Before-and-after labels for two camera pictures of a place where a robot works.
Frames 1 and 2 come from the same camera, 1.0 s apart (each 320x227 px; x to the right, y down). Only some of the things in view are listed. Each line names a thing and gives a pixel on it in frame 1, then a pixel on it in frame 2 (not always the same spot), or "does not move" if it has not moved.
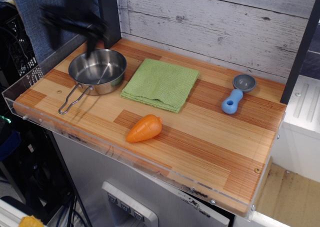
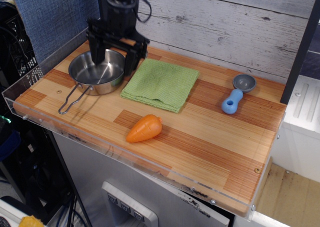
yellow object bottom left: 30,221 does not move
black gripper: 82,12 → 118,21
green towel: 163,85 does not move
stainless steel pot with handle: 102,74 does not move
